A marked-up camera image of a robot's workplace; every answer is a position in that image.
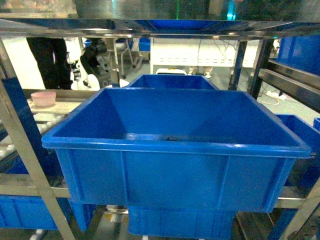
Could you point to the pink bowl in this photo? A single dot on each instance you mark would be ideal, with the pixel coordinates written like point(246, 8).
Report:
point(44, 98)

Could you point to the blue bin lower left shelf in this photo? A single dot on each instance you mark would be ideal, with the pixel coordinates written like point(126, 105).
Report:
point(30, 212)

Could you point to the person in black trousers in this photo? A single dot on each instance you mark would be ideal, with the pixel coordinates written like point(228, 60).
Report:
point(50, 55)

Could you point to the green mushroom push button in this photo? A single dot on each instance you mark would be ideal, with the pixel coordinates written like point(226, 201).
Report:
point(172, 139)

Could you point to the blue bin under target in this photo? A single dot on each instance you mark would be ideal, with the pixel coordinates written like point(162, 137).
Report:
point(180, 222)

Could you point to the blue target bin on shelf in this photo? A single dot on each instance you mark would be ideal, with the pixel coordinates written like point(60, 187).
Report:
point(233, 154)

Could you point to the blue bin behind target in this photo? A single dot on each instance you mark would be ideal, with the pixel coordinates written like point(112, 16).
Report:
point(172, 81)

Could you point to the steel shelf frame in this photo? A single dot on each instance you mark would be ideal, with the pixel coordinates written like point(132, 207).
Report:
point(300, 85)

